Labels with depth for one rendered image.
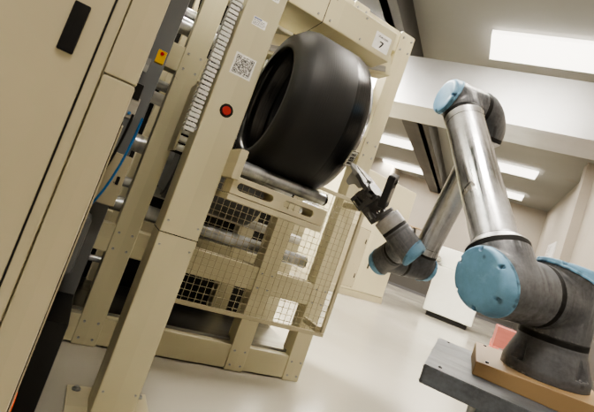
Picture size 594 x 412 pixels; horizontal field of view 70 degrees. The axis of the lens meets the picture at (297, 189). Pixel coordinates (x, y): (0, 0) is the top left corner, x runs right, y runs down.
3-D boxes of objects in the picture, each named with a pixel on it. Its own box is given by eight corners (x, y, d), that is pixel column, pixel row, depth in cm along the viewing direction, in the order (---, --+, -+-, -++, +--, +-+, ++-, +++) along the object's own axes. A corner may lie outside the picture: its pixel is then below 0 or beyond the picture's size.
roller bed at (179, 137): (172, 149, 172) (198, 81, 174) (167, 149, 185) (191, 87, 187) (217, 166, 180) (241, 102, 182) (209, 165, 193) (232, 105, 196)
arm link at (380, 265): (392, 280, 151) (415, 268, 141) (365, 273, 147) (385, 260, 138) (391, 256, 156) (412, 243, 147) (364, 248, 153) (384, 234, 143)
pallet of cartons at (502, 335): (550, 379, 548) (559, 349, 551) (489, 354, 579) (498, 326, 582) (537, 365, 647) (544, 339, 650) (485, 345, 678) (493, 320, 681)
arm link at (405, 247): (399, 271, 138) (418, 260, 130) (376, 240, 141) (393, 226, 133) (415, 258, 144) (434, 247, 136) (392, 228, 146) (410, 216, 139)
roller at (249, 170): (241, 161, 135) (239, 156, 139) (235, 173, 136) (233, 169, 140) (330, 197, 150) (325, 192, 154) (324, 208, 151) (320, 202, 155)
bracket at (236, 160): (230, 178, 131) (241, 148, 132) (202, 172, 167) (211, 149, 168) (240, 181, 132) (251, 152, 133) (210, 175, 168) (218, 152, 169)
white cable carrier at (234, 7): (183, 128, 136) (234, -6, 140) (180, 129, 140) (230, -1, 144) (196, 133, 138) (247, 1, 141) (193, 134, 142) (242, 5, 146)
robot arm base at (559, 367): (582, 382, 106) (591, 343, 106) (598, 404, 89) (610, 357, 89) (499, 352, 114) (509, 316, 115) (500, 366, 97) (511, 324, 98)
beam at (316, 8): (276, -7, 171) (288, -41, 172) (255, 11, 194) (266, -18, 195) (389, 63, 197) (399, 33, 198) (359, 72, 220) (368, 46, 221)
